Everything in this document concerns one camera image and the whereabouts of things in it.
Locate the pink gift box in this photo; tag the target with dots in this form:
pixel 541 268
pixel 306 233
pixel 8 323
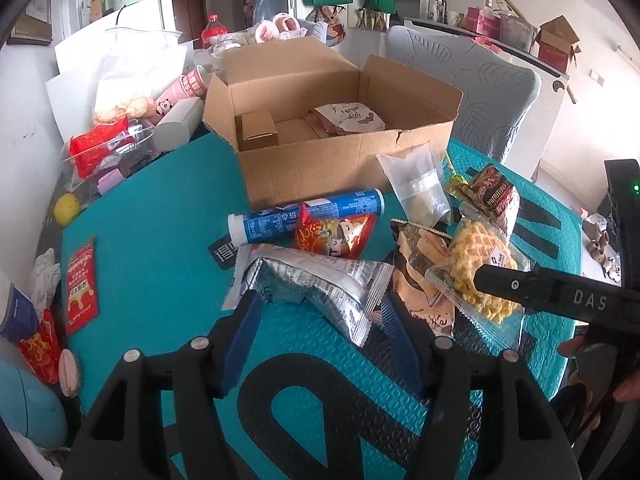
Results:
pixel 482 22

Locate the red gold packet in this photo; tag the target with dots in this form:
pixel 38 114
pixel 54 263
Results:
pixel 42 355

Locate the white refrigerator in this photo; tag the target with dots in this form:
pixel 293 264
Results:
pixel 147 20

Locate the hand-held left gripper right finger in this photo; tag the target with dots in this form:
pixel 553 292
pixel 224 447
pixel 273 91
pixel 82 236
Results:
pixel 400 345

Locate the person's right hand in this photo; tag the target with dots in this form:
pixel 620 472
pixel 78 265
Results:
pixel 570 349

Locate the yellow ball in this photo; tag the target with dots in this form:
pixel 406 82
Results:
pixel 67 208

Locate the floral cloth bag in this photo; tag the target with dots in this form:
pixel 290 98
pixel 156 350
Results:
pixel 334 22

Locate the clear zip bag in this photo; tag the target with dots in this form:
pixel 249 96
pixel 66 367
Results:
pixel 420 195

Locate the framed picture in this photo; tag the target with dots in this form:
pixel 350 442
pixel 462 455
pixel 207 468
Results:
pixel 39 2

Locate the blue jar with white lid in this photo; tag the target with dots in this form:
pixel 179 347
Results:
pixel 15 310

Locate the pink paper cup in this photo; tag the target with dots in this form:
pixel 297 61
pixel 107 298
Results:
pixel 195 82

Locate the clear plastic container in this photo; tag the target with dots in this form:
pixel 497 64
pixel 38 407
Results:
pixel 135 155

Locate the beige snack packet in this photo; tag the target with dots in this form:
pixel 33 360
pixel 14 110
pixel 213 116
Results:
pixel 425 315

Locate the grey leaf-pattern chair cover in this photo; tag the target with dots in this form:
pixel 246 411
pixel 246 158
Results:
pixel 480 85

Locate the red cartoon snack packet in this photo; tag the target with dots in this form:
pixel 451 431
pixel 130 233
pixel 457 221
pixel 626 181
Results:
pixel 325 240

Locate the white pink snack packet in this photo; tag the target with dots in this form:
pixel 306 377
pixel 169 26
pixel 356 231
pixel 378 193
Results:
pixel 345 117

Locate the brown chocolate packet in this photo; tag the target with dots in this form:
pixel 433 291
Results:
pixel 490 195

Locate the red plastic packet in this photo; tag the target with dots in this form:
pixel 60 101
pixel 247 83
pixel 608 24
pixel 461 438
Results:
pixel 95 145

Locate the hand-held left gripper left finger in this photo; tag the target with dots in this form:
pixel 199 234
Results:
pixel 245 340

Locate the crumpled white tissue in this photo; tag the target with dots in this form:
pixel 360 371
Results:
pixel 47 275

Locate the small figurines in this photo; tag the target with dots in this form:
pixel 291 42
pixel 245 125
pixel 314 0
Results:
pixel 600 250

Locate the black cracker packet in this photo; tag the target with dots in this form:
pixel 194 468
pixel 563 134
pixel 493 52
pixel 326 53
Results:
pixel 420 252

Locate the teal bubble mat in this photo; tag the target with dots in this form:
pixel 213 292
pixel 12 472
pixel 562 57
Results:
pixel 150 240

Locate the yellow waffle packet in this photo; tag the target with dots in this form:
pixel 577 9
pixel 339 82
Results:
pixel 475 260

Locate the blue snack tube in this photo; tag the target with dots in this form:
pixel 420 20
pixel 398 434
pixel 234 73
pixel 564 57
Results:
pixel 350 205

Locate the red sachet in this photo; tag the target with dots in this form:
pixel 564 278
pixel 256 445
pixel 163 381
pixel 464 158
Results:
pixel 81 285

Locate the pink slipper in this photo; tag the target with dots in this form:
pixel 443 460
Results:
pixel 287 22
pixel 267 33

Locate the grey panda box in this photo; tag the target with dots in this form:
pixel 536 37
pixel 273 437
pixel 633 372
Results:
pixel 177 122

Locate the cardboard box with red label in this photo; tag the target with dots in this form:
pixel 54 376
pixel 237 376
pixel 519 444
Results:
pixel 557 45

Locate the silver snack packet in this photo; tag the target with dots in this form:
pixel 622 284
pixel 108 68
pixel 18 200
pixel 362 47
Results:
pixel 320 285

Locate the light blue round object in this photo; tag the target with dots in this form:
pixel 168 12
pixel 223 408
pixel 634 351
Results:
pixel 25 405

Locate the small cardboard box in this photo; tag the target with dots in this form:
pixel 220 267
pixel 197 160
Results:
pixel 257 130

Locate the clear bag of puffed snacks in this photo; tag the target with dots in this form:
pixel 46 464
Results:
pixel 130 75

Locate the brown wooden door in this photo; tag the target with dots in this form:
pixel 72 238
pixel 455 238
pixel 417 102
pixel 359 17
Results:
pixel 187 7

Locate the brown cardboard box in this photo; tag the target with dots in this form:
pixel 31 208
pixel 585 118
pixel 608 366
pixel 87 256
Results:
pixel 300 175

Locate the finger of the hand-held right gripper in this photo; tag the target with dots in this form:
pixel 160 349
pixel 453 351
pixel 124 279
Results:
pixel 530 287

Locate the red-capped soda bottle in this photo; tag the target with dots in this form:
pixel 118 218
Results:
pixel 214 32

